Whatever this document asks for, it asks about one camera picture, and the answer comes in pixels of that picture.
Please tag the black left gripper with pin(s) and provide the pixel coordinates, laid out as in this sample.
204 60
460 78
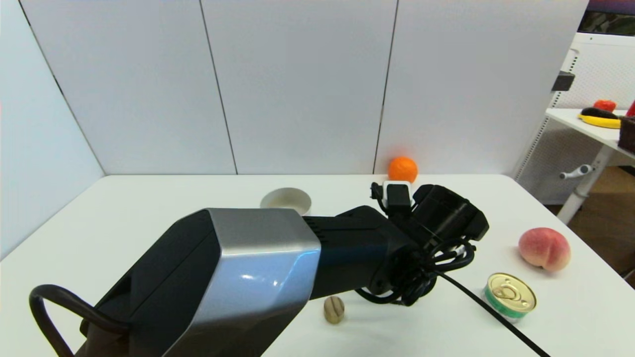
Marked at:
398 196

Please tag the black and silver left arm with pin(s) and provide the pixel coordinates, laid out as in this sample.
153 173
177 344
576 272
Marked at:
258 277

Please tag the orange fruit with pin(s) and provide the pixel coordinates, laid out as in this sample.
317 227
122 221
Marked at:
402 169

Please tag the grey round bowl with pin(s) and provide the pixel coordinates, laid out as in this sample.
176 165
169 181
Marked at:
286 197

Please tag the small brown striped oval object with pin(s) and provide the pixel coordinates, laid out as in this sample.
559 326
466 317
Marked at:
334 309

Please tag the green labelled tin can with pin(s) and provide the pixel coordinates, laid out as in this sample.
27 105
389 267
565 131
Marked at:
512 292

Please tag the pink peach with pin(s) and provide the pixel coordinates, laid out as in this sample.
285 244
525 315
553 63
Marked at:
544 249

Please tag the white desk leg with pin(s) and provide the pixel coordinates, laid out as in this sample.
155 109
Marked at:
584 187

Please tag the black clamp box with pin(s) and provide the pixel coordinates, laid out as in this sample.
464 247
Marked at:
563 81

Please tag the white side desk top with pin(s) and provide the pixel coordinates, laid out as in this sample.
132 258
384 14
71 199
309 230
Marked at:
590 128

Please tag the yellow banana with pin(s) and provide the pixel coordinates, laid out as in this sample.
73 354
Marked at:
601 122

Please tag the dark eggplant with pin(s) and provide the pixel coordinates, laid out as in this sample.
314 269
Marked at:
599 113

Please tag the red tomato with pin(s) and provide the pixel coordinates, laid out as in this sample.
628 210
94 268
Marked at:
604 105

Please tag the dark brown basket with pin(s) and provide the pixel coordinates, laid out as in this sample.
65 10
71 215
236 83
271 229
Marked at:
627 134

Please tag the red object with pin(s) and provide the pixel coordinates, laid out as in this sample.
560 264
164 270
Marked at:
632 109

